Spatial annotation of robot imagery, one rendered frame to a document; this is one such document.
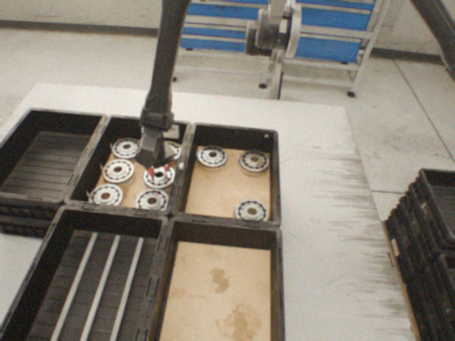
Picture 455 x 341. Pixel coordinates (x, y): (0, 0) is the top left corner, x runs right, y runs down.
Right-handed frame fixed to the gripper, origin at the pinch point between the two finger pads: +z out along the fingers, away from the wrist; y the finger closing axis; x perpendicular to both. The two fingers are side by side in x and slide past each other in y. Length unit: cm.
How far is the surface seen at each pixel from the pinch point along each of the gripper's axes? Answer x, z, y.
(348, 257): -55, 17, 37
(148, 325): -40.5, -7.6, -26.5
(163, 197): -8.0, 1.0, -3.5
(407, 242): -65, 58, 96
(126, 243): -14.0, 3.5, -19.7
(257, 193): -22.7, 4.1, 22.8
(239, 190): -18.0, 4.1, 18.8
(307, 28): 89, 34, 183
